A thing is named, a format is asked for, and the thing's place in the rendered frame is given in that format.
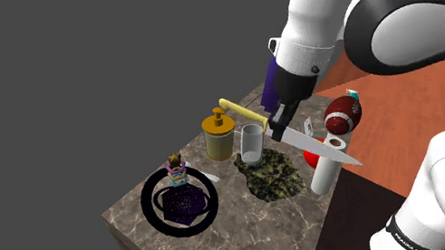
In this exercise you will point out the red white football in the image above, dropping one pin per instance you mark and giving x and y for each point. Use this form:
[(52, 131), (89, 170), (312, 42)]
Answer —
[(340, 117)]

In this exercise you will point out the clear glass cup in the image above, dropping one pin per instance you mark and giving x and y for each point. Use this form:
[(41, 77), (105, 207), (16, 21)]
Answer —
[(250, 142)]

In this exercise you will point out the purple box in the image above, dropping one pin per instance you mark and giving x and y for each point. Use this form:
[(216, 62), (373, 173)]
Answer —
[(270, 85)]

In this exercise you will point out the red round object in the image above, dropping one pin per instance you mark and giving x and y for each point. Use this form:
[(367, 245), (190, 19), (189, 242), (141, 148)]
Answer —
[(311, 157)]

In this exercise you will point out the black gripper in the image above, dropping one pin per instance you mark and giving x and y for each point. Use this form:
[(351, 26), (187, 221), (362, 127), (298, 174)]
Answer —
[(293, 84)]

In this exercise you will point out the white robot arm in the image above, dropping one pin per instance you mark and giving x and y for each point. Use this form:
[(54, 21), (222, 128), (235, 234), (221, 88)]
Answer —
[(414, 36)]

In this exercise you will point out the yellow soap dispenser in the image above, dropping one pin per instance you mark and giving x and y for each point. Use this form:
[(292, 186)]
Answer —
[(220, 142)]

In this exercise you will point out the small white bracket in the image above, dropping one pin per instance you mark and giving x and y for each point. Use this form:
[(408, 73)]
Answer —
[(308, 126)]

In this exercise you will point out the teal capped bottle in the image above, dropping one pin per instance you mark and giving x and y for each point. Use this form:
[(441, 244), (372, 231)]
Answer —
[(353, 93)]

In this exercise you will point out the white paper towel roll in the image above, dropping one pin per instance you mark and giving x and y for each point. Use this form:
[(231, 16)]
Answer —
[(326, 170)]

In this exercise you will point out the camouflage pattern cloth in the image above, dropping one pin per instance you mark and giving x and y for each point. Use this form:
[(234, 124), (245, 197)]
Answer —
[(273, 179)]

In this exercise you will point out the white flat utensil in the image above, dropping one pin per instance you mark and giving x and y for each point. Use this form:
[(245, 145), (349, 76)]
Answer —
[(208, 175)]

